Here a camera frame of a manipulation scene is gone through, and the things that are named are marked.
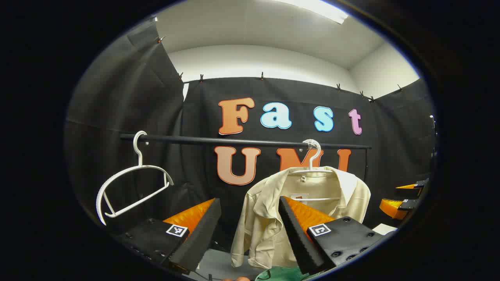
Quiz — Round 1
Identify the black backdrop cloth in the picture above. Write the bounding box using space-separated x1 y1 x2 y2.
64 18 436 254

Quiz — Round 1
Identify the white hanger with taped hook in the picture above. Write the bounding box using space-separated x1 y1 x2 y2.
290 139 341 202

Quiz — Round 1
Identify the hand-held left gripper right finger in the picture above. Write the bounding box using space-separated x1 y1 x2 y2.
277 196 384 276

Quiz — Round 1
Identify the white floor sheet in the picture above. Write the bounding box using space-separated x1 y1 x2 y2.
372 223 398 236

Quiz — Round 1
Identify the black clothes rack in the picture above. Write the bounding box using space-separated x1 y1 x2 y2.
120 133 372 184

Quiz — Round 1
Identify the cream collared shirt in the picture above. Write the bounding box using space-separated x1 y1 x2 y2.
230 167 371 270

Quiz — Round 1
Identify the row of black backdrop clips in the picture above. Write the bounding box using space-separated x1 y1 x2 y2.
156 35 403 103

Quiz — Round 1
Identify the green laundry hamper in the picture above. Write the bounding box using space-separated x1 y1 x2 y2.
256 266 313 281

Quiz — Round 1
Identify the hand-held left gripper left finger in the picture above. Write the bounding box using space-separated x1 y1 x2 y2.
116 197 222 274

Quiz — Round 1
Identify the white plastic clothes hanger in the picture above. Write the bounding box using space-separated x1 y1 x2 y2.
96 131 175 226

